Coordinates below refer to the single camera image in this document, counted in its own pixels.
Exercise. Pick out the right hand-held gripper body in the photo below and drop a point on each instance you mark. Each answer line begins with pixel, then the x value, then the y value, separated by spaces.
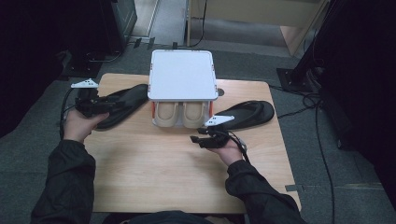
pixel 218 138

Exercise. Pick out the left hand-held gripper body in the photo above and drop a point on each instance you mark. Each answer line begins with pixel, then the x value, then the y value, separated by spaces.
pixel 88 104

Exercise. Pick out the black flip-flop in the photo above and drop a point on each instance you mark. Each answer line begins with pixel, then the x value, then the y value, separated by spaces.
pixel 252 113
pixel 130 96

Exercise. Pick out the beige slipper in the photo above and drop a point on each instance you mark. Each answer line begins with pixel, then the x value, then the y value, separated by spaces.
pixel 166 113
pixel 194 114

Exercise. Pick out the white two-tier shoe rack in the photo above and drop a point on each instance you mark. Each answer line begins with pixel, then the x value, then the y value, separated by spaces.
pixel 182 74

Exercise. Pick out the person's right hand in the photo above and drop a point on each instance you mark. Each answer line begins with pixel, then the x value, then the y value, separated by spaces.
pixel 230 154

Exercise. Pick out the person's left hand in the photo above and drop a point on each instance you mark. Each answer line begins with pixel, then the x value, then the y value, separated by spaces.
pixel 79 126

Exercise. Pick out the black flat stand base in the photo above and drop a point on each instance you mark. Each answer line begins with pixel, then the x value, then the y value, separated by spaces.
pixel 81 70

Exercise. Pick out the dark curtain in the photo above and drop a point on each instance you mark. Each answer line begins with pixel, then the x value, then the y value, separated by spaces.
pixel 367 77
pixel 37 46

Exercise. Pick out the black cabinet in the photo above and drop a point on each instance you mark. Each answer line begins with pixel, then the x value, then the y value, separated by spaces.
pixel 124 18

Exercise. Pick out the grey floor tape strip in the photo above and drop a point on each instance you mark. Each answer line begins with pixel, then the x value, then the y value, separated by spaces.
pixel 293 187

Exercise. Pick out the light wooden desk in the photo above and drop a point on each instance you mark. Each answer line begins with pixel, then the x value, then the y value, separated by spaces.
pixel 249 7

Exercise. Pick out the black stand with base plate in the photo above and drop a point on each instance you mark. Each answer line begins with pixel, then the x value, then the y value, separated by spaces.
pixel 292 79

